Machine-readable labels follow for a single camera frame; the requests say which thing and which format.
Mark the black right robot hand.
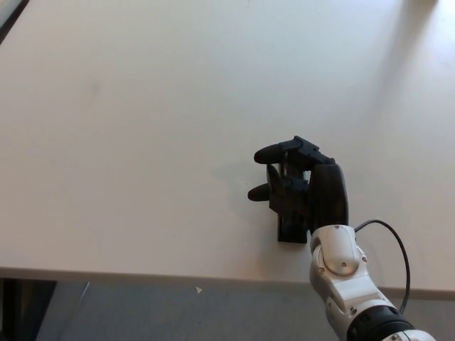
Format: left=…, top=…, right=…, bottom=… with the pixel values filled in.
left=247, top=134, right=350, bottom=231

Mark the black desktop stapler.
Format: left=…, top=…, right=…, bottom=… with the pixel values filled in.
left=276, top=209, right=309, bottom=244

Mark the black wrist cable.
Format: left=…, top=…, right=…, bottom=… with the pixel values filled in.
left=353, top=220, right=412, bottom=315

